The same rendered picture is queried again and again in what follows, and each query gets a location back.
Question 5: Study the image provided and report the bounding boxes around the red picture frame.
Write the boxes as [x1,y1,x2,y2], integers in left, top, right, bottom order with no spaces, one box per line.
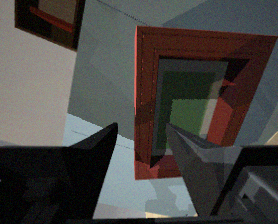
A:
[134,26,278,181]

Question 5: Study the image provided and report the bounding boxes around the black flat panel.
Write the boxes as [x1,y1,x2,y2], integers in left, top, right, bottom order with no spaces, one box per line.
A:
[63,0,278,217]

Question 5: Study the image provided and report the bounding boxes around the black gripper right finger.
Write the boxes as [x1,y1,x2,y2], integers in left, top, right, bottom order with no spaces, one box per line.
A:
[165,123,278,216]

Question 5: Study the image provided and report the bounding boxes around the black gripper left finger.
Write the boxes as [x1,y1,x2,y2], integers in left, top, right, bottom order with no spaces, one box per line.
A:
[0,123,118,219]

